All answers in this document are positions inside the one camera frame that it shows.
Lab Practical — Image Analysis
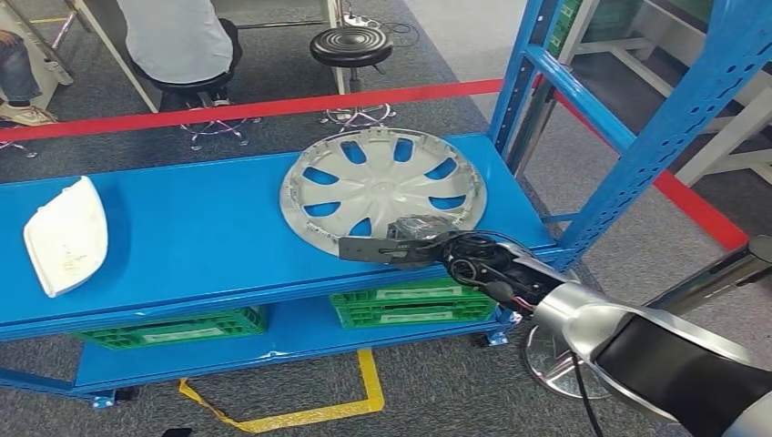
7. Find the silver plastic wheel hubcap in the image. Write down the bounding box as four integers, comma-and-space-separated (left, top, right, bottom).
279, 127, 489, 258

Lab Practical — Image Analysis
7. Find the blue metal shelf rack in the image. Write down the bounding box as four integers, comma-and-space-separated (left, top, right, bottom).
0, 0, 772, 410

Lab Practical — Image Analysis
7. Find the black round stool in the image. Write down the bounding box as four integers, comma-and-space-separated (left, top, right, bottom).
310, 26, 396, 131
141, 69, 261, 151

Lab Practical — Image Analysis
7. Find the red barrier belt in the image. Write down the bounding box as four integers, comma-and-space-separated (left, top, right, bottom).
552, 90, 749, 251
0, 78, 504, 143

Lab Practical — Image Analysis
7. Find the green plastic crate stack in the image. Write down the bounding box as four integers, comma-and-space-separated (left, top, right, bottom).
545, 0, 584, 56

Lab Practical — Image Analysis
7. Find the person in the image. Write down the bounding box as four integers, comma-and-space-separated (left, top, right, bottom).
114, 0, 244, 104
0, 30, 58, 127

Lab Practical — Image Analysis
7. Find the white plastic mirror cover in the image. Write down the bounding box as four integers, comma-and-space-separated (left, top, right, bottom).
23, 176, 110, 300

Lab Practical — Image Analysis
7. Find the dark grey metal post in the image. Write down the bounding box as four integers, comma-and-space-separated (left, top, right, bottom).
505, 75, 556, 176

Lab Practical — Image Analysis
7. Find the chrome stanchion post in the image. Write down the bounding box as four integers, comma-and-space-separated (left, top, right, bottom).
521, 235, 772, 401

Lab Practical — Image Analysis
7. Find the white table frame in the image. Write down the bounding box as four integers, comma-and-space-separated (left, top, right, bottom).
5, 0, 348, 115

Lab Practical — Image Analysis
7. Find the white workbench frame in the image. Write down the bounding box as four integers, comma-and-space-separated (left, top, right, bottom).
561, 0, 772, 188

